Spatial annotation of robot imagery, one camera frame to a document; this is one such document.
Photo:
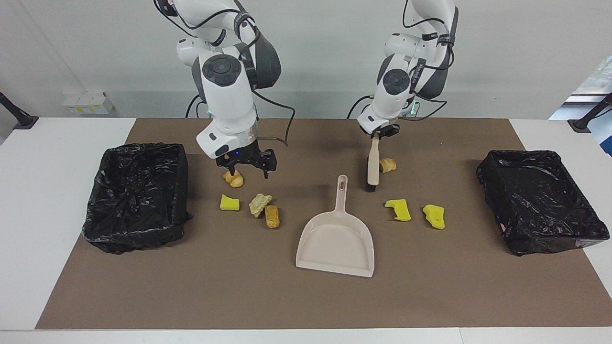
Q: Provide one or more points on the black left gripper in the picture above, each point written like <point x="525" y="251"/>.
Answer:
<point x="385" y="127"/>

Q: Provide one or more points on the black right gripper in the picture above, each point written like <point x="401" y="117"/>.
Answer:
<point x="244" y="155"/>

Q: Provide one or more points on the striped toy croissant piece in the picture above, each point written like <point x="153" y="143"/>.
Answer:
<point x="388" y="165"/>
<point x="235" y="180"/>

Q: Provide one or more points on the beige brush with black bristles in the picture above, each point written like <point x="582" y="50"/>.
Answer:
<point x="373" y="167"/>

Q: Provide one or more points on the pale beige rock-like chunk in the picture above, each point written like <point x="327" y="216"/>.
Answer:
<point x="259" y="204"/>

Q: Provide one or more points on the small yellow sponge chunk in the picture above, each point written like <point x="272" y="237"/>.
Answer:
<point x="229" y="203"/>

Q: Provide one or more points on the brown peanut-shaped toy bread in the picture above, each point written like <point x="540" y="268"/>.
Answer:
<point x="272" y="217"/>

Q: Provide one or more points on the notched yellow sponge chunk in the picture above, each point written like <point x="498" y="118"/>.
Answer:
<point x="400" y="211"/>

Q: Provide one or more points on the beige plastic dustpan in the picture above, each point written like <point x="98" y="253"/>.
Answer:
<point x="334" y="243"/>

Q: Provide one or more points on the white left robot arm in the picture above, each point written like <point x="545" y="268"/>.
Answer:
<point x="389" y="100"/>

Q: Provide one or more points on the black-bagged bin with pink spot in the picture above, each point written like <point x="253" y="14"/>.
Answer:
<point x="540" y="205"/>

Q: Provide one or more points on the brown table mat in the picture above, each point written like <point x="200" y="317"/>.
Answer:
<point x="306" y="296"/>

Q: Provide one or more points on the black stand foot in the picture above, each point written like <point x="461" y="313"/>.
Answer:
<point x="21" y="119"/>
<point x="581" y="125"/>

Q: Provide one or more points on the white wall socket box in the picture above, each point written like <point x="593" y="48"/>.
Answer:
<point x="88" y="104"/>

